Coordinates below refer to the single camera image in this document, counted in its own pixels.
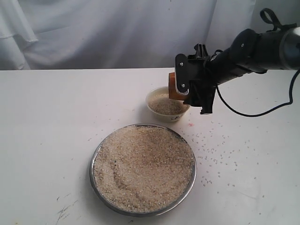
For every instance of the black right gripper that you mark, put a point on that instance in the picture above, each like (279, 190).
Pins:
(202, 89)

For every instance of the brown wooden cup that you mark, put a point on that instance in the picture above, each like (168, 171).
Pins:
(172, 88)

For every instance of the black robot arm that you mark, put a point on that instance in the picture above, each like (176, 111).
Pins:
(251, 52)

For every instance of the small cream ceramic bowl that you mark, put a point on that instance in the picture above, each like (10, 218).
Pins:
(163, 108)

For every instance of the large steel rice plate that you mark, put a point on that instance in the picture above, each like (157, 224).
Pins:
(142, 170)

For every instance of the white backdrop cloth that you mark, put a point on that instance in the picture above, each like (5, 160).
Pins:
(88, 34)

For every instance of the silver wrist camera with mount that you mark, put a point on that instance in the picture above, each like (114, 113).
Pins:
(182, 74)

